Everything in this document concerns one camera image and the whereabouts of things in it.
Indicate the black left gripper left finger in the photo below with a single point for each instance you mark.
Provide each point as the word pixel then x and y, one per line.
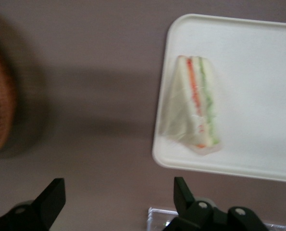
pixel 49 199

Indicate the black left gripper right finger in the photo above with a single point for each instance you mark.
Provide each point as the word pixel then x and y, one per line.
pixel 183 199

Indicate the triangle sandwich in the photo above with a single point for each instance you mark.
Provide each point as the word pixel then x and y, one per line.
pixel 193 106

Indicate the cream plastic tray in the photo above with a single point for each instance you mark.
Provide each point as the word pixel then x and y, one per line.
pixel 253 84

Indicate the clear acrylic bottle rack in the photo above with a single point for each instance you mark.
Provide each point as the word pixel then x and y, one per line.
pixel 158 216

